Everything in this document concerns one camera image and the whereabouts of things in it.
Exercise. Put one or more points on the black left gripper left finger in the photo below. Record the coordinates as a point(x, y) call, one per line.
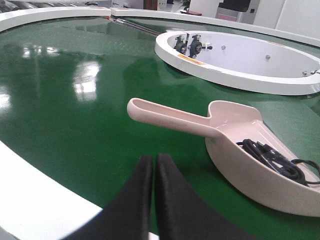
point(127, 215)

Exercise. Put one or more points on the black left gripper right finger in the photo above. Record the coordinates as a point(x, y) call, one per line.
point(181, 214)

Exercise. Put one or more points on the pink plastic dustpan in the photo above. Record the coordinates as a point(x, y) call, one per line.
point(226, 124)

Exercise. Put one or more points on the green conveyor belt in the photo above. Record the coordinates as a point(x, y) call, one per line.
point(75, 100)

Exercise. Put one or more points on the steel conveyor rollers left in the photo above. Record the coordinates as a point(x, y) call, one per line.
point(135, 26)

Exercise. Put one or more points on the black bearing block right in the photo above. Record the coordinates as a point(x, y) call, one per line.
point(196, 46)

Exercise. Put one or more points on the black bearing block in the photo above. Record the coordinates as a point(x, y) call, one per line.
point(180, 45)
point(196, 46)

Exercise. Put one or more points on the black bearing block left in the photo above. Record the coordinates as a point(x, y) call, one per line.
point(180, 45)

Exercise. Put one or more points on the green potted plant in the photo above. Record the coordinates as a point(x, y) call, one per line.
point(186, 4)

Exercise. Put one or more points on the grey pink machine cabinet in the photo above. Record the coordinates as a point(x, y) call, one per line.
point(243, 11)

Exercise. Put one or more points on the brown wooden pillar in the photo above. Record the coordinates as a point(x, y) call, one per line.
point(150, 5)

